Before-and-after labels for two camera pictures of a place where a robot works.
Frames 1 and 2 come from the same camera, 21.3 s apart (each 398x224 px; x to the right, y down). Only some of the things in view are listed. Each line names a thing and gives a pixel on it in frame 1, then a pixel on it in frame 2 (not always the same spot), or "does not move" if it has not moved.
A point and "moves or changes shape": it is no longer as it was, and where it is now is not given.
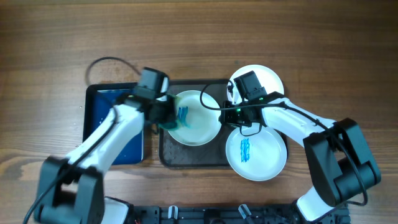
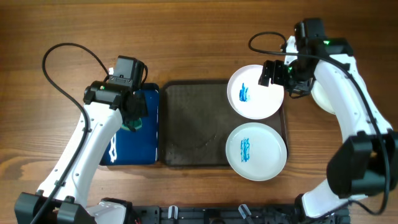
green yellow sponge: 171,125 moves or changes shape
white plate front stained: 258,157 does not move
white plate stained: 204,123 → 321,98
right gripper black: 232,117 → 275,73
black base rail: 229,214 does not move
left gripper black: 171,106 → 142,108
